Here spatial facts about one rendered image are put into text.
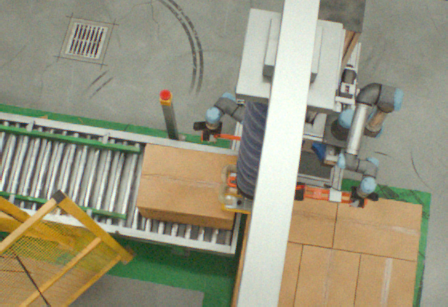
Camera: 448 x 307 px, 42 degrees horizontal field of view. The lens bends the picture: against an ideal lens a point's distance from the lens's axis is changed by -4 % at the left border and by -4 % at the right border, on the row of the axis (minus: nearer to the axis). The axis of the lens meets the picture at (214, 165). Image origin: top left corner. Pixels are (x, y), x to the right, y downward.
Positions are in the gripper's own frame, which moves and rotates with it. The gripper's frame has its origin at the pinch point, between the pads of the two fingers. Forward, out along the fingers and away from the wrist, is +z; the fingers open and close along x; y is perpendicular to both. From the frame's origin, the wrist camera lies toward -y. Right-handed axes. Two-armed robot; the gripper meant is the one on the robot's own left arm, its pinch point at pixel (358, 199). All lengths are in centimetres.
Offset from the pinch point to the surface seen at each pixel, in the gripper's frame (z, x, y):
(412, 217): 66, -10, -53
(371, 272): 66, 32, -29
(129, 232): 61, 32, 135
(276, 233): -184, 59, 58
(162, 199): 25, 14, 113
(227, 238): 65, 25, 70
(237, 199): 10, 9, 69
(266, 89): -167, 13, 66
